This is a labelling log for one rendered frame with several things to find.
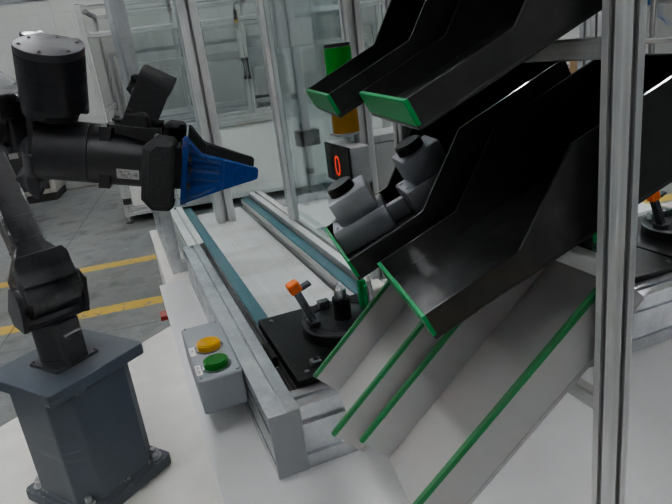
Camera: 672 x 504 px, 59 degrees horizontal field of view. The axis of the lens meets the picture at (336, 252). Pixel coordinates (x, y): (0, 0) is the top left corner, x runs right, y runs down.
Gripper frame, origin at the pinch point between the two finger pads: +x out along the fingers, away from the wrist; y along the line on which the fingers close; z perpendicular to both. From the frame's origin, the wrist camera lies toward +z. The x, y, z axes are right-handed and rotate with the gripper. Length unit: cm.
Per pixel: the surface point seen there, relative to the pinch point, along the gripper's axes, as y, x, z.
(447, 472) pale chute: -21.5, 19.7, -20.5
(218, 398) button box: 21.6, 2.2, -39.6
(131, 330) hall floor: 273, -41, -146
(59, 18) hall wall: 822, -207, 42
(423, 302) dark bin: -15.8, 17.4, -7.7
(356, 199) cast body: -0.7, 14.2, -2.3
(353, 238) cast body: -0.3, 14.5, -6.7
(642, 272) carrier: 26, 75, -17
